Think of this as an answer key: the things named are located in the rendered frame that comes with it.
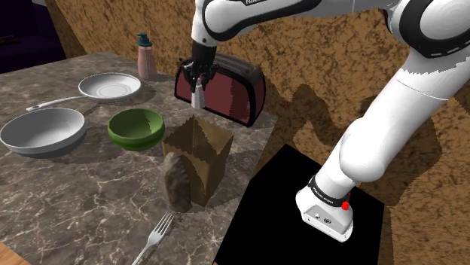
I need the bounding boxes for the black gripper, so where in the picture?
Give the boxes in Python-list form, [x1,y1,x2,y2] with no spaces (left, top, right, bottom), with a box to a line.
[184,39,218,94]

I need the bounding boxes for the white salt shaker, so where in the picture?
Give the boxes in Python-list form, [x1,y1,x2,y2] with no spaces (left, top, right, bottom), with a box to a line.
[191,78,206,109]

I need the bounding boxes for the dark red toaster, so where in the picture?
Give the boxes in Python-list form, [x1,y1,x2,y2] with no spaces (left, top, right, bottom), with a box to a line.
[173,52,267,128]

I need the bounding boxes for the pink soap dispenser teal pump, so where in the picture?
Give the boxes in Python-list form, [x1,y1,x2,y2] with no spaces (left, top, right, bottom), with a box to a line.
[136,32,159,81]

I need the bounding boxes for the brown paper bag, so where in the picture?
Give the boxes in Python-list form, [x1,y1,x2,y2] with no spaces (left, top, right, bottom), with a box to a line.
[162,114,235,208]

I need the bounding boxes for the green bowl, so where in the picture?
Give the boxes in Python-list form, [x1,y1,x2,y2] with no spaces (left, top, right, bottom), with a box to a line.
[107,108,166,152]

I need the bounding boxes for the white frying pan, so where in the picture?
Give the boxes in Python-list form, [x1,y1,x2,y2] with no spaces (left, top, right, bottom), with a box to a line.
[25,72,142,113]

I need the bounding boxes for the grey brown rough lump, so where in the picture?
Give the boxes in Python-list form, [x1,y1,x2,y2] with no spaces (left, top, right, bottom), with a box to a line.
[162,152,193,213]

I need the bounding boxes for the silver fork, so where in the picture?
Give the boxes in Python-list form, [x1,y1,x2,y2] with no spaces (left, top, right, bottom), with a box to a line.
[130,212,175,265]

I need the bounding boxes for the black robot stand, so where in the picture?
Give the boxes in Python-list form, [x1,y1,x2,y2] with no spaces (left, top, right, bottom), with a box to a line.
[212,143,386,265]

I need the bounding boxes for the white bowl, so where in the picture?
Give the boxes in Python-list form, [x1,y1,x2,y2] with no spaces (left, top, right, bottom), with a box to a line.
[0,107,88,160]

